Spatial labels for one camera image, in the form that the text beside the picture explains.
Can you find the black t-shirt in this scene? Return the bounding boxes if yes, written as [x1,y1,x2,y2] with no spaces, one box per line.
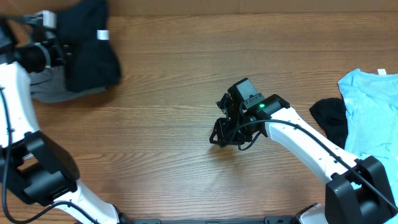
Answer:
[55,0,121,92]

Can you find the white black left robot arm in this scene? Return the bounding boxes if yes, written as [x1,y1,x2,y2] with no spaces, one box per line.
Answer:
[1,16,130,223]

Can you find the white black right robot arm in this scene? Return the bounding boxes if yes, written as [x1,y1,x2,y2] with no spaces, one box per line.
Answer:
[210,78,397,224]

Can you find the folded grey shorts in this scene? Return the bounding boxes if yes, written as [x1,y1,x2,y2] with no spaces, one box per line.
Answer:
[29,67,107,103]

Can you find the dark garment under pile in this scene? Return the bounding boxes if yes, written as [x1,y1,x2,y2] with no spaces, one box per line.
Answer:
[309,98,348,149]

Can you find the light blue t-shirt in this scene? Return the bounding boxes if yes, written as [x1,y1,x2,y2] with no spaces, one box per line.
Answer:
[338,68,397,200]

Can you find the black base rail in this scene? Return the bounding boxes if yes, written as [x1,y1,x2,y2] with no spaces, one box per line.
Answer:
[131,215,297,224]

